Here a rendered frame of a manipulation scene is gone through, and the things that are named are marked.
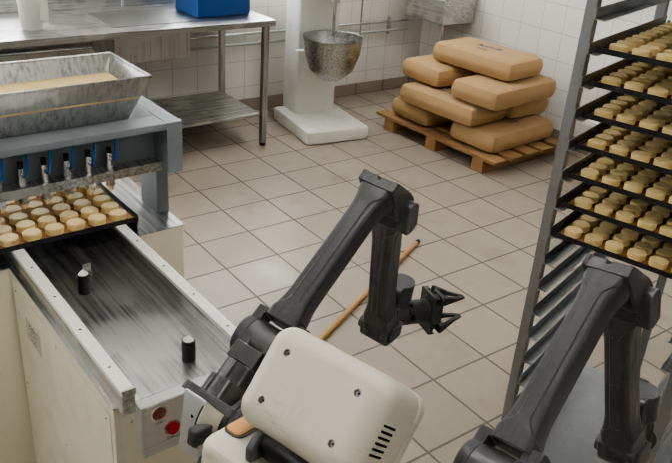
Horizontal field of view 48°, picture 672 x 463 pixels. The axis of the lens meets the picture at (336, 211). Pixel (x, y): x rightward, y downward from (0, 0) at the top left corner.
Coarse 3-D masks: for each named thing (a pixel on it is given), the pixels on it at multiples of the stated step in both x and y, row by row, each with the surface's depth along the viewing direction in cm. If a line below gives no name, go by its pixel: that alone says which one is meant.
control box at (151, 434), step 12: (180, 384) 169; (156, 396) 165; (168, 396) 165; (180, 396) 166; (144, 408) 161; (156, 408) 163; (168, 408) 165; (180, 408) 168; (144, 420) 162; (156, 420) 164; (168, 420) 167; (180, 420) 169; (144, 432) 164; (156, 432) 166; (144, 444) 165; (156, 444) 167; (168, 444) 170; (144, 456) 167
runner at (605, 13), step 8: (624, 0) 209; (632, 0) 214; (640, 0) 219; (648, 0) 225; (656, 0) 230; (664, 0) 231; (600, 8) 197; (608, 8) 201; (616, 8) 206; (624, 8) 211; (632, 8) 214; (640, 8) 215; (600, 16) 199; (608, 16) 201; (616, 16) 201
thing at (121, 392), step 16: (16, 256) 202; (32, 272) 195; (32, 288) 196; (48, 288) 189; (48, 304) 187; (64, 304) 183; (64, 320) 178; (80, 320) 178; (64, 336) 182; (80, 336) 172; (80, 352) 174; (96, 352) 167; (96, 368) 166; (112, 368) 163; (112, 384) 159; (128, 384) 158; (112, 400) 162; (128, 400) 158
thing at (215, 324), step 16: (128, 240) 215; (144, 256) 208; (160, 272) 202; (176, 272) 200; (176, 288) 196; (192, 288) 194; (192, 304) 190; (208, 304) 188; (208, 320) 184; (224, 320) 182; (224, 336) 179
